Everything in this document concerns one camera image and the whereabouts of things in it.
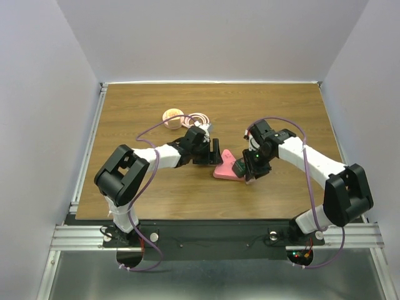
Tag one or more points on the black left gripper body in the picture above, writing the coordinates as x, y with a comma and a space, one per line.
201, 155

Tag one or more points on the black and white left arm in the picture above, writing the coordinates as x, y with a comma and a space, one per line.
128, 172

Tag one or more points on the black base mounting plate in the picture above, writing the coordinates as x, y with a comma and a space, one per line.
207, 240

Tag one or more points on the round pink power strip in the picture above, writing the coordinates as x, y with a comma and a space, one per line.
172, 125

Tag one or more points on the aluminium front frame rail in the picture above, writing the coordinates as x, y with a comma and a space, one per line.
89, 238

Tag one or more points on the beige cube socket adapter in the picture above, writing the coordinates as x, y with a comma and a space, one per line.
174, 115

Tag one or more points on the dark green plug adapter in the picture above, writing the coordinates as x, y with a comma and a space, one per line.
239, 168

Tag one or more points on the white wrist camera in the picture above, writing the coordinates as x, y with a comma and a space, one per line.
207, 128
249, 138

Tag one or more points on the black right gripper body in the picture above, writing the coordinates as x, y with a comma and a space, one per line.
260, 161

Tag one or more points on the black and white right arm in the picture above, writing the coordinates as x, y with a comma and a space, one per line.
347, 194

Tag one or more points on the small pink plug adapter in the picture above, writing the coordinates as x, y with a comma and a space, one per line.
250, 182

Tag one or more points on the pink triangular power strip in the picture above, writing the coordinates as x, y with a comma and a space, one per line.
225, 170

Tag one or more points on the aluminium table edge rail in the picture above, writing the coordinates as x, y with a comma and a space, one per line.
73, 207

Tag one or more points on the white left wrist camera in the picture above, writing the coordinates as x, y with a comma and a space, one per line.
207, 128

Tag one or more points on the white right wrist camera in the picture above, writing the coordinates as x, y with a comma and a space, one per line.
249, 138

